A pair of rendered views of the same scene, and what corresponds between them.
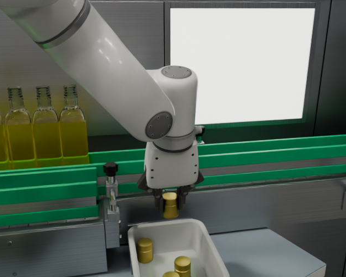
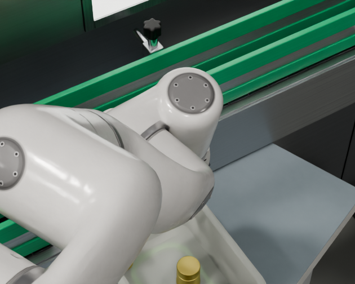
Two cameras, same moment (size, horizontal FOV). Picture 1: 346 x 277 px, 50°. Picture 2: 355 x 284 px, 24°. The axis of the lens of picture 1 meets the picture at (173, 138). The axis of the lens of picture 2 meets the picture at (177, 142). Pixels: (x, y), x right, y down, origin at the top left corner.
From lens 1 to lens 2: 0.56 m
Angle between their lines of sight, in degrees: 34
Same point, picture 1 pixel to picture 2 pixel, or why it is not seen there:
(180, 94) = (205, 130)
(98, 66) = not seen: hidden behind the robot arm
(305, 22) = not seen: outside the picture
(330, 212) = not seen: outside the picture
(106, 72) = not seen: hidden behind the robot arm
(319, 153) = (345, 23)
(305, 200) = (323, 93)
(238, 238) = (235, 176)
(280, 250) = (299, 183)
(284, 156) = (295, 45)
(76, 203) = (17, 241)
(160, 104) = (207, 190)
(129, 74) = (179, 194)
